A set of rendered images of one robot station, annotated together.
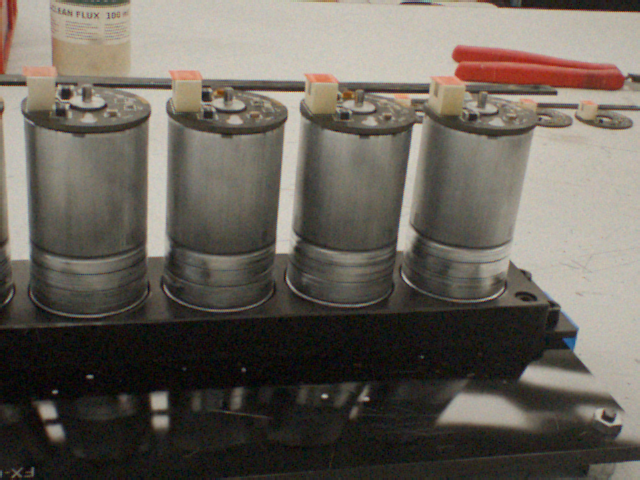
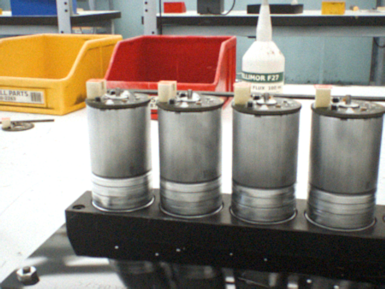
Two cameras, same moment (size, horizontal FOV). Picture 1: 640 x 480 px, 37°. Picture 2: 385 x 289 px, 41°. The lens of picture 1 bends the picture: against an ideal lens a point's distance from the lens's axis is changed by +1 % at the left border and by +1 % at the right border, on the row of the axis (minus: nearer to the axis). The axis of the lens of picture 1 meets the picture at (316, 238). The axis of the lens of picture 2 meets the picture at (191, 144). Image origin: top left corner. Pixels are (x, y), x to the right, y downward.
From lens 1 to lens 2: 0.05 m
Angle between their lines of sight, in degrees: 28
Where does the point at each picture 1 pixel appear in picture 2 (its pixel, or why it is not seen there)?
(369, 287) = (352, 219)
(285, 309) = (296, 226)
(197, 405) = (228, 273)
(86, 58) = not seen: hidden behind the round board
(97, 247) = (186, 177)
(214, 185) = (251, 145)
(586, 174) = not seen: outside the picture
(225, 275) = (258, 200)
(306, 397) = (297, 280)
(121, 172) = (200, 135)
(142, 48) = not seen: hidden behind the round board
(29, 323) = (151, 216)
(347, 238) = (335, 185)
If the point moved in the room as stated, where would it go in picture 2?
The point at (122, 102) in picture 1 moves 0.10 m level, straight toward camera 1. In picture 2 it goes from (209, 100) to (84, 201)
